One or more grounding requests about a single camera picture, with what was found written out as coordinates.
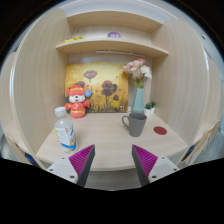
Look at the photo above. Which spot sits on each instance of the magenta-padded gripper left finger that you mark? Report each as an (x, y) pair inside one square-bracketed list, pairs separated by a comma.
[(65, 168)]

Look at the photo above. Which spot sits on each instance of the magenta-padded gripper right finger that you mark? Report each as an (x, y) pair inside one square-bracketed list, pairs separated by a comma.
[(160, 166)]

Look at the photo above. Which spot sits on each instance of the clear plastic drink bottle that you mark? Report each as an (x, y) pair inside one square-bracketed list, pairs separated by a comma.
[(65, 133)]

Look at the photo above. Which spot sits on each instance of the flat round red coaster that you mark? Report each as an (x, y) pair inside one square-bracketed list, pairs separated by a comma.
[(160, 130)]

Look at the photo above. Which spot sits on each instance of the wooden chair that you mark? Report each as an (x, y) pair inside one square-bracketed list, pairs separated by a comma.
[(203, 141), (20, 153)]

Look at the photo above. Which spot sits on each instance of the grey ceramic mug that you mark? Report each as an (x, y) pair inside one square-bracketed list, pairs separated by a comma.
[(136, 125)]

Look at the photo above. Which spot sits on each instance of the small potted green plant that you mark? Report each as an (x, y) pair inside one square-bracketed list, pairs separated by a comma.
[(147, 109), (153, 106)]

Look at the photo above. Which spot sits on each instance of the red plush toy figure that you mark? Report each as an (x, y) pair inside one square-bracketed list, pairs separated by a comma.
[(77, 103)]

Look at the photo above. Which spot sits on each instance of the pale teal faceted vase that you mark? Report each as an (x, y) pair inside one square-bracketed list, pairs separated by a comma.
[(138, 101)]

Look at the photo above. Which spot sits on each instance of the pink and white flower bouquet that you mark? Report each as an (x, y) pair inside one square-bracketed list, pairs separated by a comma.
[(137, 70)]

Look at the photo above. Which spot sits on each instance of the yellow poppy flower painting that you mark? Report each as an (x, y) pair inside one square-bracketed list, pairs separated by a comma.
[(100, 75)]

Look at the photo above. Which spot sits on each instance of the light wooden shelf unit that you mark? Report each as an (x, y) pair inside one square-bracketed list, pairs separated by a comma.
[(110, 45)]

